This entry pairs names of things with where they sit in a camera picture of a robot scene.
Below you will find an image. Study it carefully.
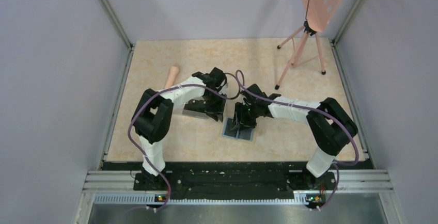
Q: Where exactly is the pink tripod music stand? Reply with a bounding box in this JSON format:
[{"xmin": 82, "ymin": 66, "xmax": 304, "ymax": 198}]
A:
[{"xmin": 274, "ymin": 0, "xmax": 342, "ymax": 90}]

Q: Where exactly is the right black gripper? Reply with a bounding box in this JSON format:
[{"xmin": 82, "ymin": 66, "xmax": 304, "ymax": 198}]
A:
[{"xmin": 231, "ymin": 102, "xmax": 260, "ymax": 132}]

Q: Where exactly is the aluminium frame rail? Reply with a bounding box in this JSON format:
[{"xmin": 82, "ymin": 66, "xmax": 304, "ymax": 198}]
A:
[{"xmin": 82, "ymin": 170, "xmax": 393, "ymax": 205}]

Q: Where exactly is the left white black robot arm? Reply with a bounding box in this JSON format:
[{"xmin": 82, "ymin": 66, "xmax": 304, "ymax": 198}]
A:
[{"xmin": 128, "ymin": 68, "xmax": 228, "ymax": 190}]

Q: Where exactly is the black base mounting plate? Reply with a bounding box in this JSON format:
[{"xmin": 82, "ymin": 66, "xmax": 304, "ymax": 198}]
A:
[{"xmin": 133, "ymin": 162, "xmax": 336, "ymax": 200}]

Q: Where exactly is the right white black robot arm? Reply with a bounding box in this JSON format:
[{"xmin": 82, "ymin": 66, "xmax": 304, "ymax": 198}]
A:
[{"xmin": 225, "ymin": 84, "xmax": 358, "ymax": 189}]

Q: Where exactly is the clear plastic card box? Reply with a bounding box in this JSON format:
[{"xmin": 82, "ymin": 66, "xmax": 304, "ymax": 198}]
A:
[{"xmin": 169, "ymin": 76, "xmax": 228, "ymax": 122}]

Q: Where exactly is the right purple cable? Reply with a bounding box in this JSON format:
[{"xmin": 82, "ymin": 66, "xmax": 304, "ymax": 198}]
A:
[{"xmin": 234, "ymin": 69, "xmax": 361, "ymax": 212}]

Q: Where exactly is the beige wooden cylinder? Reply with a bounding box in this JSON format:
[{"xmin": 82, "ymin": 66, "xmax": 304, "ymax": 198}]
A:
[{"xmin": 164, "ymin": 64, "xmax": 180, "ymax": 89}]

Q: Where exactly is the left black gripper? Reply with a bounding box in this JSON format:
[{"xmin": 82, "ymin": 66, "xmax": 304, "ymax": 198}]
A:
[{"xmin": 203, "ymin": 91, "xmax": 227, "ymax": 122}]

